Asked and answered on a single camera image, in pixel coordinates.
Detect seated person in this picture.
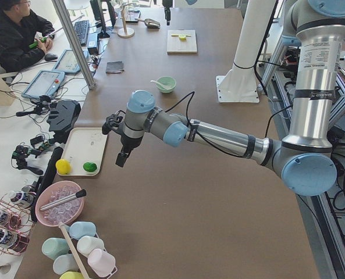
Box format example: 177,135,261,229
0,1,54,72

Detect pink bowl with ice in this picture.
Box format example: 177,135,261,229
35,181,84,227

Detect copper wire bottle rack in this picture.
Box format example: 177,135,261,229
0,191,35,256

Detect bamboo cutting board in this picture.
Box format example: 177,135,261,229
166,30,198,55

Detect green ceramic bowl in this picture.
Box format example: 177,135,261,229
157,76,177,94

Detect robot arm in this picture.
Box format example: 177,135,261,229
102,1,345,196

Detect black keyboard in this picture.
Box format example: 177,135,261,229
73,20,90,45

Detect white cup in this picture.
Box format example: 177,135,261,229
77,235,105,257

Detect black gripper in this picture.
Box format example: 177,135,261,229
162,0,173,26
102,111,142,167

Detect yellow cup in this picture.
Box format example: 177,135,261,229
59,271,84,279

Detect light blue cup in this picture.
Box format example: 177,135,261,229
52,254,79,275

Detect green cup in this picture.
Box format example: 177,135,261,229
41,238,69,260

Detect green lime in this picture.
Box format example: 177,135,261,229
83,162,98,173

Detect beige tray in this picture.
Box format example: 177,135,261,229
61,127,108,176

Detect metal scoop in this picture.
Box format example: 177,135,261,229
136,18,161,29

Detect aluminium frame post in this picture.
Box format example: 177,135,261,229
52,0,95,90

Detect yellow lemon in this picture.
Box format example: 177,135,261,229
55,159,71,175

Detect pink cup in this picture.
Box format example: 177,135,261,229
87,248,118,278

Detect white ceramic spoon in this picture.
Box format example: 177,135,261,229
150,80,169,89

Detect teach pendant tablet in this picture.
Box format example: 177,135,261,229
52,49,80,75
22,70,65,99

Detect grey folded cloth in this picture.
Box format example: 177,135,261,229
105,60,124,74

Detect wooden stand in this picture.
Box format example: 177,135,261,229
117,0,136,38

